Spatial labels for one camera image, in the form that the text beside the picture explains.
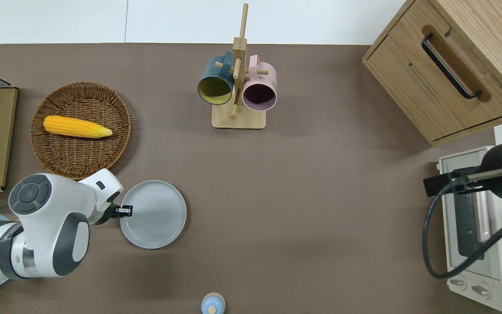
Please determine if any white toaster oven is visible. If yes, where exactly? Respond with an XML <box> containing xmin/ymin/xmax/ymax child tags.
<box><xmin>436</xmin><ymin>146</ymin><xmax>502</xmax><ymax>313</ymax></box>

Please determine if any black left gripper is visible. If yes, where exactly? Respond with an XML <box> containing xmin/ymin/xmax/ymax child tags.
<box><xmin>95</xmin><ymin>203</ymin><xmax>133</xmax><ymax>225</ymax></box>

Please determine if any dark blue mug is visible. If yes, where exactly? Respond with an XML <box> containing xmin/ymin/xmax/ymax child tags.
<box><xmin>197</xmin><ymin>51</ymin><xmax>235</xmax><ymax>106</ymax></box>

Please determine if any small blue dome knob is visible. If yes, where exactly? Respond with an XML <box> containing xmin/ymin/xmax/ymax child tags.
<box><xmin>201</xmin><ymin>292</ymin><xmax>226</xmax><ymax>314</ymax></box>

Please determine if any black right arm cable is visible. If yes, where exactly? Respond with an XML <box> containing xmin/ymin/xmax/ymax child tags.
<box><xmin>422</xmin><ymin>178</ymin><xmax>502</xmax><ymax>280</ymax></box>

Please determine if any yellow corn cob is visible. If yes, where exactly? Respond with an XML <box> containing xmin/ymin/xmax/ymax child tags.
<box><xmin>43</xmin><ymin>115</ymin><xmax>113</xmax><ymax>139</ymax></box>

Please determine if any gray round plate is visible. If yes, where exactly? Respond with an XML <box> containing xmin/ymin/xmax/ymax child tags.
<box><xmin>119</xmin><ymin>180</ymin><xmax>187</xmax><ymax>249</ymax></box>

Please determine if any wooden mug tree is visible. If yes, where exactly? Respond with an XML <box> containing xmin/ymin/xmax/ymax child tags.
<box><xmin>211</xmin><ymin>3</ymin><xmax>267</xmax><ymax>130</ymax></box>

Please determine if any black cabinet handle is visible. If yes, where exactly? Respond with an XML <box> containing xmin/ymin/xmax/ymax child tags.
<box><xmin>421</xmin><ymin>33</ymin><xmax>482</xmax><ymax>100</ymax></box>

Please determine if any brown wicker basket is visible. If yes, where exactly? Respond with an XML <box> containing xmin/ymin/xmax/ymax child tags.
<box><xmin>30</xmin><ymin>82</ymin><xmax>132</xmax><ymax>181</ymax></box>

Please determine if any wooden drawer cabinet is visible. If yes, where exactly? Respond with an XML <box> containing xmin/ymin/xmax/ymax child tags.
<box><xmin>362</xmin><ymin>0</ymin><xmax>502</xmax><ymax>147</ymax></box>

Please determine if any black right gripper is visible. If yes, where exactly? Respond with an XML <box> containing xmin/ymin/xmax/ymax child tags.
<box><xmin>423</xmin><ymin>168</ymin><xmax>483</xmax><ymax>198</ymax></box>

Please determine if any pink mug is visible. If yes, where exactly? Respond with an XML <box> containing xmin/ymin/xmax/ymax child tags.
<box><xmin>242</xmin><ymin>55</ymin><xmax>278</xmax><ymax>111</ymax></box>

